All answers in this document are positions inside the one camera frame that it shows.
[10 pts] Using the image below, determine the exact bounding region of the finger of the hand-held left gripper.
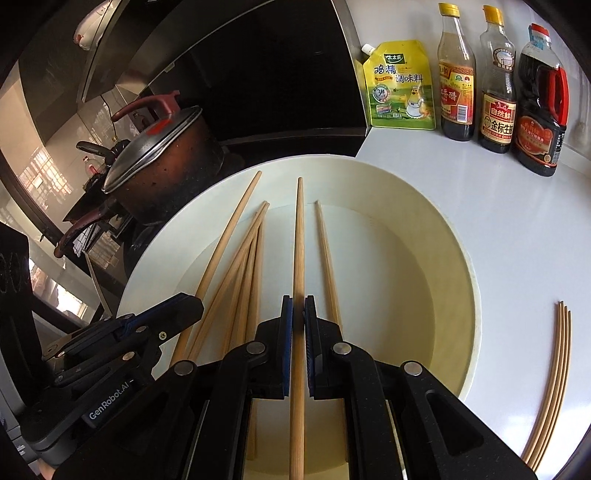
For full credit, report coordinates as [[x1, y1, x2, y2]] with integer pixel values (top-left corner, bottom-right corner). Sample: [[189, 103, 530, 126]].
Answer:
[[41, 292, 205, 365], [53, 323, 169, 386]]

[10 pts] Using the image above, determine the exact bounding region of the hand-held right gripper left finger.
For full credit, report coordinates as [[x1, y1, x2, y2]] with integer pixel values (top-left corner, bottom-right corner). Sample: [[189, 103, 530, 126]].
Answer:
[[55, 295, 296, 480]]

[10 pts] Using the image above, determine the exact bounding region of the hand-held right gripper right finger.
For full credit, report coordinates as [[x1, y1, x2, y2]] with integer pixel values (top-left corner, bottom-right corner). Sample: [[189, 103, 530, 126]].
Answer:
[[302, 295, 539, 480]]

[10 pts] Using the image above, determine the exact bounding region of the wooden chopstick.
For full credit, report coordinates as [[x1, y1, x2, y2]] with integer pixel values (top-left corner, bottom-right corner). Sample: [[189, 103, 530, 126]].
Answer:
[[185, 200, 271, 363], [170, 171, 263, 369], [315, 200, 345, 328], [223, 206, 272, 355], [290, 176, 306, 480]]

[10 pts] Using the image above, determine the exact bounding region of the white round basin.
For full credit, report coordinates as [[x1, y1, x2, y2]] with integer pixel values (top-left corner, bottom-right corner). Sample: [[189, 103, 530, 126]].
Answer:
[[115, 156, 477, 480]]

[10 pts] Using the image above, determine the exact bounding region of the bundle of wooden chopsticks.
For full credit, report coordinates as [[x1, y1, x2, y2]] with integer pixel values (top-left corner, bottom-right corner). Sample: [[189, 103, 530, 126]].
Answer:
[[522, 300, 573, 468]]

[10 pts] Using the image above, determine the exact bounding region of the brown cooking pot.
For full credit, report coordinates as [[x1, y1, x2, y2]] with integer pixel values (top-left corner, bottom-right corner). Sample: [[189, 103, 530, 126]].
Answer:
[[53, 111, 229, 259]]

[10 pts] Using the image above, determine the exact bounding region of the yellow seasoning pouch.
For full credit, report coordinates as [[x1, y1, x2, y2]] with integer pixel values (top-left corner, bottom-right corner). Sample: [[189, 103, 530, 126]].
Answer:
[[358, 39, 437, 131]]

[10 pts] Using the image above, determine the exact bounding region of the range hood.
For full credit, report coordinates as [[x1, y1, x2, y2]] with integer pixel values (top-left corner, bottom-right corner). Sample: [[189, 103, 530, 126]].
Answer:
[[69, 0, 356, 104]]

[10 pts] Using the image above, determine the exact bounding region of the dark vinegar bottle orange label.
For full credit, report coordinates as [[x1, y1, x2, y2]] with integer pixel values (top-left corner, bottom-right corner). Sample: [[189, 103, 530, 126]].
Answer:
[[436, 2, 476, 142]]

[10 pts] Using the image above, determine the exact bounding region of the clear soy sauce bottle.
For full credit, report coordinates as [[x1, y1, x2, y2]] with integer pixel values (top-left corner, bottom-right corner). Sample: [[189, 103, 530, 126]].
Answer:
[[478, 4, 518, 154]]

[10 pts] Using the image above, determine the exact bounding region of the large soy sauce jug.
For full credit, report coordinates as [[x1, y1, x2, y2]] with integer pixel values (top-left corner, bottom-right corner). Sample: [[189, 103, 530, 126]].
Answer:
[[512, 23, 570, 177]]

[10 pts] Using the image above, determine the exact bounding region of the glass pot lid red handle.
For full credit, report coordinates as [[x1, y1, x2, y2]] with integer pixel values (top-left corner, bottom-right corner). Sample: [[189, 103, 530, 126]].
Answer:
[[102, 91, 205, 195]]

